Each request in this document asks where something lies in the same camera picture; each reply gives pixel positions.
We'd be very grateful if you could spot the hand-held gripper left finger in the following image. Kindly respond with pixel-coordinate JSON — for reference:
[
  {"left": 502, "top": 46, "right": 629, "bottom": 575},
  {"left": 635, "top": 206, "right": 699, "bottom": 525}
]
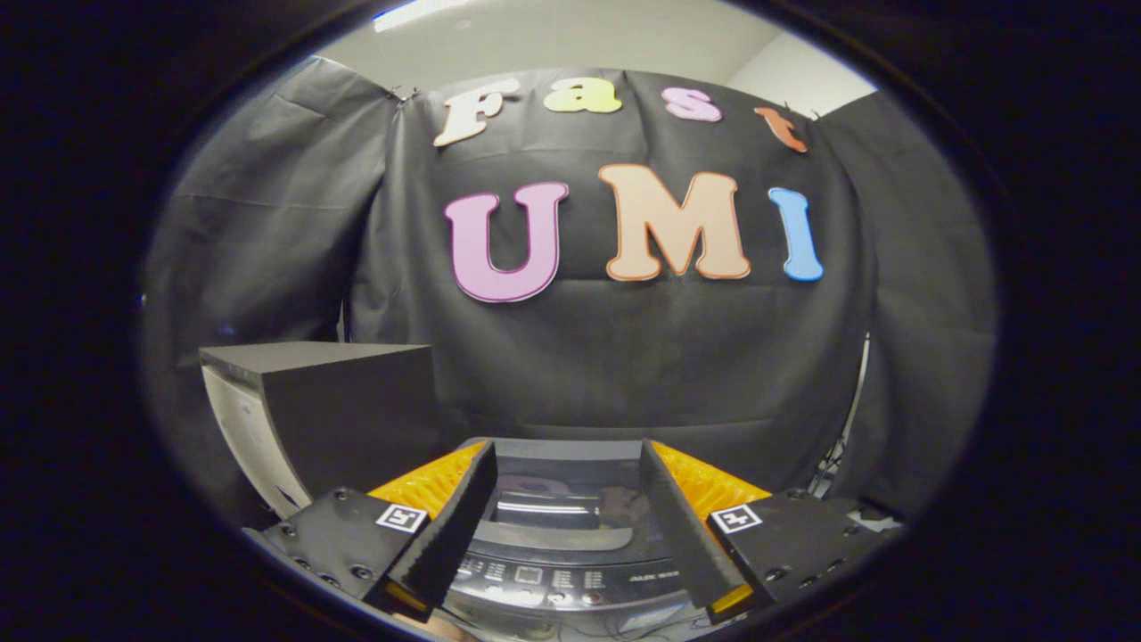
[{"left": 242, "top": 440, "right": 498, "bottom": 623}]

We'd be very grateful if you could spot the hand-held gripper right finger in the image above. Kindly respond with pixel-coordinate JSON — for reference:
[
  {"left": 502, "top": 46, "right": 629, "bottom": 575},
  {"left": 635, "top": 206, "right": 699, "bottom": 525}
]
[{"left": 638, "top": 439, "right": 892, "bottom": 625}]

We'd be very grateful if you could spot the dark washing machine lid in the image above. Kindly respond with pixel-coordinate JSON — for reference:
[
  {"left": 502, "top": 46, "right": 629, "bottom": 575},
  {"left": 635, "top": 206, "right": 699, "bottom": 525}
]
[{"left": 459, "top": 437, "right": 668, "bottom": 554}]

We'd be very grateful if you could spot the grey washing machine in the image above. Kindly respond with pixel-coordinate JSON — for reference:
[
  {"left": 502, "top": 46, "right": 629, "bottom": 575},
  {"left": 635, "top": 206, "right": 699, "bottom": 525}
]
[{"left": 441, "top": 437, "right": 714, "bottom": 638}]

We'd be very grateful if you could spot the dark cabinet with beige door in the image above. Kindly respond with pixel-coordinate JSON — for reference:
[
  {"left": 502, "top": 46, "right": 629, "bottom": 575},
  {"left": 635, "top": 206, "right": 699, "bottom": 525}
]
[{"left": 200, "top": 342, "right": 447, "bottom": 520}]

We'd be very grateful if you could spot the black backdrop cloth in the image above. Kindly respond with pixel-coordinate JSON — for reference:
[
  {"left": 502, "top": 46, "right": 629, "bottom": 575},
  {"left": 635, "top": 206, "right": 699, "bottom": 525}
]
[{"left": 143, "top": 55, "right": 997, "bottom": 518}]

